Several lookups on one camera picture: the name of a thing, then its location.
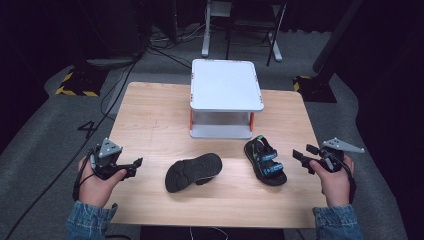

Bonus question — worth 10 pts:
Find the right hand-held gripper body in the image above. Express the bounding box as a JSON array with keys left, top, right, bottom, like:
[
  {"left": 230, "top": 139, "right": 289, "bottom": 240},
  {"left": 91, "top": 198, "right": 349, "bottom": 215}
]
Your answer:
[{"left": 314, "top": 137, "right": 365, "bottom": 174}]

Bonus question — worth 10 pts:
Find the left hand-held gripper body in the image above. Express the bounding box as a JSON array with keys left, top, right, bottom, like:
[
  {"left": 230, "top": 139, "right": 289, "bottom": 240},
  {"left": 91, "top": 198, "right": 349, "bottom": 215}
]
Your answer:
[{"left": 89, "top": 137, "right": 137, "bottom": 181}]

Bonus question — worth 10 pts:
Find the black blue-strap sandal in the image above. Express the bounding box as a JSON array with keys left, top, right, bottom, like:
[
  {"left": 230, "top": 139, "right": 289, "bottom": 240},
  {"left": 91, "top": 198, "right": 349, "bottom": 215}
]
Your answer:
[
  {"left": 164, "top": 152, "right": 223, "bottom": 194},
  {"left": 243, "top": 135, "right": 288, "bottom": 187}
]

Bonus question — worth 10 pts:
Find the white two-tier shoe rack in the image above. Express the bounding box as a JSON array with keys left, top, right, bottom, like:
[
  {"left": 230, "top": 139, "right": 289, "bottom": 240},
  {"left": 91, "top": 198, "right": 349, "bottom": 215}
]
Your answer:
[{"left": 189, "top": 58, "right": 265, "bottom": 140}]

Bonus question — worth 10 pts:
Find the person's right hand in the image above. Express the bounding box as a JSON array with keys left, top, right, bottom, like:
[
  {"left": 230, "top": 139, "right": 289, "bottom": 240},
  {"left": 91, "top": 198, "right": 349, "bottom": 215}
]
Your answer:
[{"left": 309, "top": 154, "right": 355, "bottom": 208}]

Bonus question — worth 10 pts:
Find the person's left hand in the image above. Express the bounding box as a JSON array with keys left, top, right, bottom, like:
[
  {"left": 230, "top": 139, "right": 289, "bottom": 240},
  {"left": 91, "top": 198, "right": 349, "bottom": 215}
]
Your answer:
[{"left": 77, "top": 156, "right": 128, "bottom": 209}]

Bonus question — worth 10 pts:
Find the white desk leg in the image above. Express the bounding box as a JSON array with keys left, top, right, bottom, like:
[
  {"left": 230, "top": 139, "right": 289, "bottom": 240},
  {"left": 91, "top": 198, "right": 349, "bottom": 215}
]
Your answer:
[
  {"left": 269, "top": 31, "right": 284, "bottom": 63},
  {"left": 201, "top": 0, "right": 214, "bottom": 58}
]

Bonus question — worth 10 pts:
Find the black folding chair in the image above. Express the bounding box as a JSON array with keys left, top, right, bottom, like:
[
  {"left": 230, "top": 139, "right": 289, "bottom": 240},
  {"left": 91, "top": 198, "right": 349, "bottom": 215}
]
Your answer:
[{"left": 225, "top": 0, "right": 288, "bottom": 67}]

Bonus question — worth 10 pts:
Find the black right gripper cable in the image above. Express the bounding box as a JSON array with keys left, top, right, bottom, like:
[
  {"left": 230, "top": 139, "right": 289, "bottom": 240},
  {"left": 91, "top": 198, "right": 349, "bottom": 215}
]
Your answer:
[{"left": 324, "top": 151, "right": 358, "bottom": 205}]

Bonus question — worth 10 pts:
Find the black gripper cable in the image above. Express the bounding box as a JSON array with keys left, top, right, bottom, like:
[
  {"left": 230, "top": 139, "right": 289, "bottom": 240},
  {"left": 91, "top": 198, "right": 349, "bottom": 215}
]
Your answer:
[
  {"left": 72, "top": 149, "right": 98, "bottom": 203},
  {"left": 324, "top": 151, "right": 358, "bottom": 205}
]

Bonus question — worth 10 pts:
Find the long black floor cable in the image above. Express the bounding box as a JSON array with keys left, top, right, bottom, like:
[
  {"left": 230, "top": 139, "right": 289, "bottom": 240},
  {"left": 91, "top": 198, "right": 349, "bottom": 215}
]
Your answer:
[{"left": 3, "top": 58, "right": 139, "bottom": 240}]

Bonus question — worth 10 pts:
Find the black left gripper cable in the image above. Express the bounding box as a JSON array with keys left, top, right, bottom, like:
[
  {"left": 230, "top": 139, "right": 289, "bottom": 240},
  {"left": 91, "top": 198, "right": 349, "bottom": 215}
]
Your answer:
[{"left": 72, "top": 149, "right": 98, "bottom": 203}]

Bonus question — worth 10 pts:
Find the black yellow striped base plate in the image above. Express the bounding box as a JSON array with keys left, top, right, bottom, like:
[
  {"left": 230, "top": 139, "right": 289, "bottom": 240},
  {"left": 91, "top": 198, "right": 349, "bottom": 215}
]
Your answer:
[
  {"left": 292, "top": 75, "right": 338, "bottom": 104},
  {"left": 54, "top": 67, "right": 109, "bottom": 98}
]

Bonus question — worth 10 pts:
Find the thin white cable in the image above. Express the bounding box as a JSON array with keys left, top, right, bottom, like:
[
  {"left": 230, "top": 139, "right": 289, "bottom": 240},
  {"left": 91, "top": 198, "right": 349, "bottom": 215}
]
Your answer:
[{"left": 189, "top": 226, "right": 230, "bottom": 240}]

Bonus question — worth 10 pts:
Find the black slanted post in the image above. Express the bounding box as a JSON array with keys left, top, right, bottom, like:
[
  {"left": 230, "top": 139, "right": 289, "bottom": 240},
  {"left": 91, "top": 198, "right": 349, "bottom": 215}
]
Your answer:
[{"left": 312, "top": 0, "right": 365, "bottom": 75}]

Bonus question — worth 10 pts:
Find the bundle of floor cables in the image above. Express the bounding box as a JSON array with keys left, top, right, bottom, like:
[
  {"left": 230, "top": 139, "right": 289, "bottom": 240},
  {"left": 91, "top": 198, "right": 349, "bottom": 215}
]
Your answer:
[{"left": 146, "top": 23, "right": 208, "bottom": 69}]

